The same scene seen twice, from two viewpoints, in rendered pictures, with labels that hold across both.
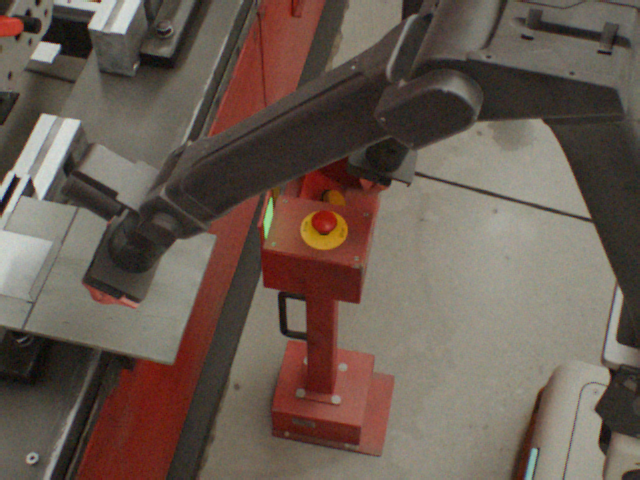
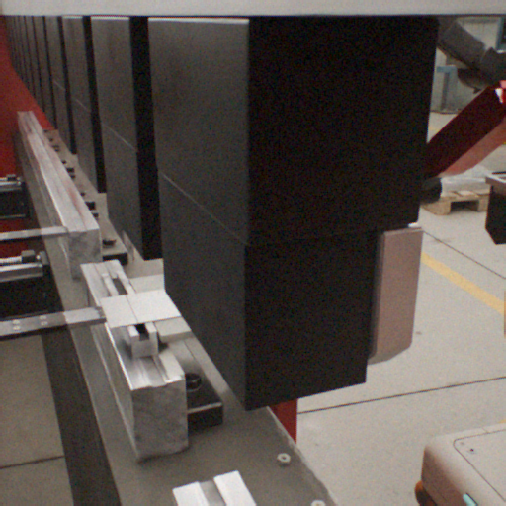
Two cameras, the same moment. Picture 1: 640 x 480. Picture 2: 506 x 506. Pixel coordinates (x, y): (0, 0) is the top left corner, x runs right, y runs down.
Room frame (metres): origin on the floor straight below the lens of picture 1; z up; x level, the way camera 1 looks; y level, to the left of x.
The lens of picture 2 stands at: (-0.06, 0.71, 1.34)
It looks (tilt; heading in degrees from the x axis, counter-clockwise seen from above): 21 degrees down; 324
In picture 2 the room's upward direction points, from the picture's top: straight up
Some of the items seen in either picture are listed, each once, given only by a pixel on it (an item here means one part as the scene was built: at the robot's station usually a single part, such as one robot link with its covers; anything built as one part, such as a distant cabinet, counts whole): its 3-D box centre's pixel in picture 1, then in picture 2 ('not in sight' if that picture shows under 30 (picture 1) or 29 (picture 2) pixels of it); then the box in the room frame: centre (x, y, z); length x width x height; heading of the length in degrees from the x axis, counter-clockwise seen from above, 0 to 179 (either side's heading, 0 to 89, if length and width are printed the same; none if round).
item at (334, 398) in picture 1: (321, 380); not in sight; (0.84, -0.01, 0.13); 0.10 x 0.10 x 0.01; 78
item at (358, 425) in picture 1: (335, 395); not in sight; (0.83, -0.04, 0.06); 0.25 x 0.20 x 0.12; 78
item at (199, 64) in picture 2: not in sight; (270, 187); (0.20, 0.51, 1.26); 0.15 x 0.09 x 0.17; 167
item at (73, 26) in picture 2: not in sight; (120, 99); (0.59, 0.42, 1.26); 0.15 x 0.09 x 0.17; 167
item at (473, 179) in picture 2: not in sight; (446, 170); (3.09, -3.46, 0.17); 0.99 x 0.63 x 0.05; 159
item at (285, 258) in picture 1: (323, 215); not in sight; (0.84, -0.01, 0.75); 0.20 x 0.16 x 0.18; 168
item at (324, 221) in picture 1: (324, 225); not in sight; (0.79, -0.01, 0.79); 0.04 x 0.04 x 0.04
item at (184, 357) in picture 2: (56, 278); (170, 359); (0.64, 0.35, 0.89); 0.30 x 0.05 x 0.03; 167
